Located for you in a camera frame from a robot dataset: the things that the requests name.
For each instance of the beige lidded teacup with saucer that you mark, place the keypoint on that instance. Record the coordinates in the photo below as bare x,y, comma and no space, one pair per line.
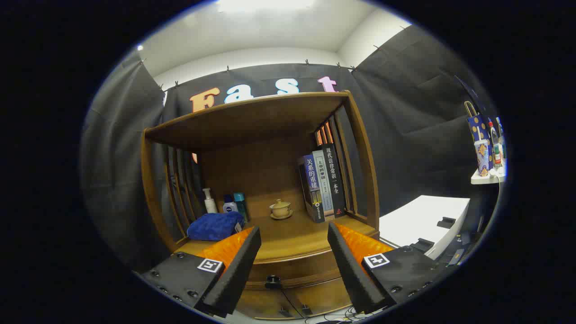
281,209

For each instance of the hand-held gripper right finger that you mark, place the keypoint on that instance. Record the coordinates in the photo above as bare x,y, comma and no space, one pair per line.
351,270

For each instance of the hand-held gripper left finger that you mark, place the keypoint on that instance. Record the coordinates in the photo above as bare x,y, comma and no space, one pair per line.
234,270

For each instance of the blue folded towel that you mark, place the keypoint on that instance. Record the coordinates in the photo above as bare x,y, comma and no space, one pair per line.
213,227

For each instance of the pale spine book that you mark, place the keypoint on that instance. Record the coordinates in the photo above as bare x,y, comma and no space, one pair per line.
325,189

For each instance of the patterned paper cup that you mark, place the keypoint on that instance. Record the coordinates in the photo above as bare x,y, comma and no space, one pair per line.
482,157

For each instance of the white bottle with blue cap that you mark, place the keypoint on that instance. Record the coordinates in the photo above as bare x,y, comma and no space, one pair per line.
229,207

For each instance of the white wall shelf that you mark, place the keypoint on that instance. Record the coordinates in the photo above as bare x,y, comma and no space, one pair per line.
486,178

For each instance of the wooden countertop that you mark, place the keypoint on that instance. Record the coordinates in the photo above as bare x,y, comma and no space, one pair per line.
292,234

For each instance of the wooden cabinet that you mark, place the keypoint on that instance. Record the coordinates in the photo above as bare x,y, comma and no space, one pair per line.
252,166

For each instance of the white pump bottle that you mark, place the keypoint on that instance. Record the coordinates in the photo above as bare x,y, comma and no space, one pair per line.
210,204

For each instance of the clear bottle with red label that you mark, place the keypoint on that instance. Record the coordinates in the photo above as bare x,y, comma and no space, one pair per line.
496,150

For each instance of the wooden drawer with black knob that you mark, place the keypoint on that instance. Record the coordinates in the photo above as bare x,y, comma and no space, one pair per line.
301,271

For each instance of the black spine book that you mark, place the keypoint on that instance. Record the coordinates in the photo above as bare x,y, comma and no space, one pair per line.
335,180

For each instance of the teal bottle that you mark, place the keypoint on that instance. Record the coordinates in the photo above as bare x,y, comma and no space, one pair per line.
240,204

